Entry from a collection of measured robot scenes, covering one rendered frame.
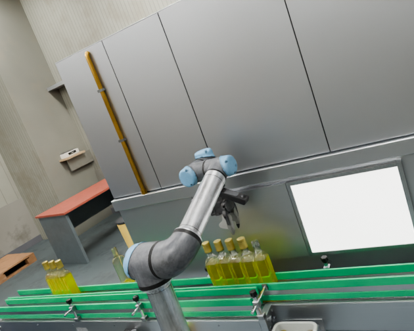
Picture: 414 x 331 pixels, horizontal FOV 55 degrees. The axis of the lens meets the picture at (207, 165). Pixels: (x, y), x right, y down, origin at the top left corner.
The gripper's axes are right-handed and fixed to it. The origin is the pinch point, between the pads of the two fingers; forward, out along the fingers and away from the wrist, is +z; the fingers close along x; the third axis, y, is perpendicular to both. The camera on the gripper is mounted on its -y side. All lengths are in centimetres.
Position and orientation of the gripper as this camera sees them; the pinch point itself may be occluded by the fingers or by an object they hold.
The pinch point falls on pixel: (236, 228)
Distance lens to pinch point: 167.7
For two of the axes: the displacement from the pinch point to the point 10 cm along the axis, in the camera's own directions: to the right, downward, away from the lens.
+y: -8.4, 2.0, 5.1
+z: 3.5, 9.1, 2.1
